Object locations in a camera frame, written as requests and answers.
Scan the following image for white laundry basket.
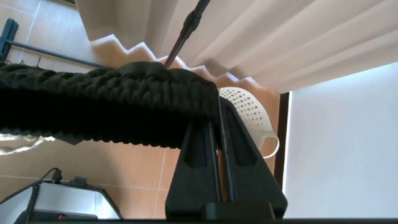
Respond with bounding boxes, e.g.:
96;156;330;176
218;86;280;160

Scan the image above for beige curtain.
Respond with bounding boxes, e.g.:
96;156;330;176
74;0;398;94

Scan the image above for black cable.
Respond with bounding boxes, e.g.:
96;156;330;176
0;167;63;206

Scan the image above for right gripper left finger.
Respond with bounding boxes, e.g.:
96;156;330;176
165;120;223;219

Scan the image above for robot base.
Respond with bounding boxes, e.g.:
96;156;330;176
0;175;124;222

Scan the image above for black clothes rack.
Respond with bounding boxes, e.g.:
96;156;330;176
0;0;212;71

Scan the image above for black shorts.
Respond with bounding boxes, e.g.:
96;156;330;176
0;61;220;149

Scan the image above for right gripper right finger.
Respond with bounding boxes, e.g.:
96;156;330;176
217;96;289;219

